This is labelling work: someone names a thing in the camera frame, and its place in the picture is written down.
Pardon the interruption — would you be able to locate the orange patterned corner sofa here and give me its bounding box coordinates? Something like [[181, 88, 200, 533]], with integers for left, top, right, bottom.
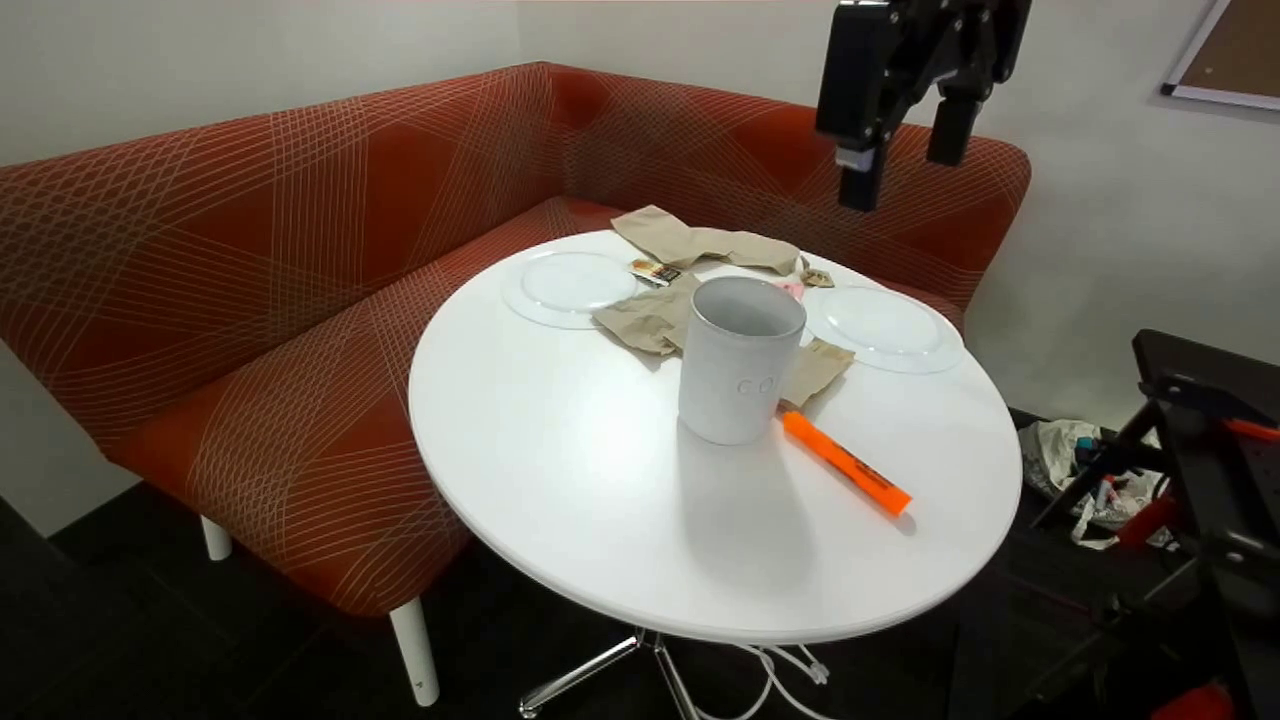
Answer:
[[0, 56, 1037, 711]]

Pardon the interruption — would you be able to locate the chrome table base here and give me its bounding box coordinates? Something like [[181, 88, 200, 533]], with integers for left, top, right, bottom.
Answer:
[[516, 627, 750, 720]]

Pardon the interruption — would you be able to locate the large beige cloth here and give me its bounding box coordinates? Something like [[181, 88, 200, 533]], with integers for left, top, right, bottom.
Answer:
[[586, 274, 855, 411]]

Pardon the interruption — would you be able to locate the small beige cloth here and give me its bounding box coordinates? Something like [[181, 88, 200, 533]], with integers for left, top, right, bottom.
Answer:
[[607, 201, 799, 279]]

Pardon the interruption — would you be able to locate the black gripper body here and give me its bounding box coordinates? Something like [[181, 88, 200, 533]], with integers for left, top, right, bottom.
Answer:
[[862, 0, 1037, 88]]

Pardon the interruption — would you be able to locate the orange marker pen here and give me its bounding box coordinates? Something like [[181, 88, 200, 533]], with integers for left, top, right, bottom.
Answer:
[[776, 409, 915, 519]]

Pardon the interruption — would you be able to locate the white crumpled bag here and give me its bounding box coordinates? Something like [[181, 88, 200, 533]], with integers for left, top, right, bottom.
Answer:
[[1030, 418, 1172, 557]]

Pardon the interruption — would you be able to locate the black equipment stand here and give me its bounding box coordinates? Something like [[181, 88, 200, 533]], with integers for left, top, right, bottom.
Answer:
[[1024, 329, 1280, 720]]

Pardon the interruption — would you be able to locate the clear plastic plate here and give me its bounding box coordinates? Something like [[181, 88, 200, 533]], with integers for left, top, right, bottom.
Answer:
[[498, 243, 657, 332], [799, 279, 964, 379]]

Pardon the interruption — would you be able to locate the white floor cable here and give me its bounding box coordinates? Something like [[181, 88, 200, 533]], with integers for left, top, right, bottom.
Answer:
[[727, 641, 833, 720]]

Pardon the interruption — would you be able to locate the white ceramic mug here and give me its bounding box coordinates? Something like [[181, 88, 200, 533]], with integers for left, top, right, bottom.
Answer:
[[675, 274, 810, 449]]

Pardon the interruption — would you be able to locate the framed cork board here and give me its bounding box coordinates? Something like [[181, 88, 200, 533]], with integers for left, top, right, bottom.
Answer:
[[1156, 0, 1280, 118]]

